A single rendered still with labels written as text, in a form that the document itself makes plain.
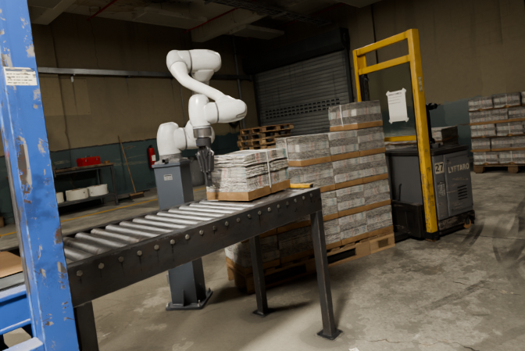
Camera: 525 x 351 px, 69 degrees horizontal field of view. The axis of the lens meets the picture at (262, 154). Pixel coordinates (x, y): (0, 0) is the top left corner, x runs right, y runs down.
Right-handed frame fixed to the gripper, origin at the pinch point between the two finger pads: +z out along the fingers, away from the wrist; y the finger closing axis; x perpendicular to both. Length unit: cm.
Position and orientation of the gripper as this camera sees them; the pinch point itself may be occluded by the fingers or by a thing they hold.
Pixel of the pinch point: (208, 179)
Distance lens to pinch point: 191.2
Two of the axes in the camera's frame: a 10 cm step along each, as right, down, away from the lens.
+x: -6.8, 1.2, -7.2
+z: 1.2, 9.9, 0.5
